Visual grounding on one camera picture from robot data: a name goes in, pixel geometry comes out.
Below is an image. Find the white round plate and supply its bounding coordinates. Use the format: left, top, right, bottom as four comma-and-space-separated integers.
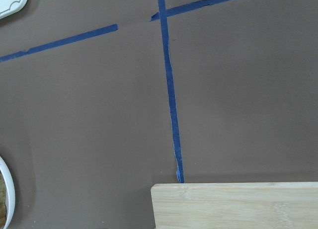
0, 157, 16, 229

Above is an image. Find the cream bear tray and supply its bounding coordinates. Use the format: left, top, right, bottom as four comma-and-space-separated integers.
0, 0, 27, 19

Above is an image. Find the wooden cutting board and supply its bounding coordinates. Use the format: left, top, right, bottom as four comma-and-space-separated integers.
151, 182, 318, 229

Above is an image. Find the bread slice on plate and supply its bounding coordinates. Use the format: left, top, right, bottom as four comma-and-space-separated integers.
0, 174, 6, 227

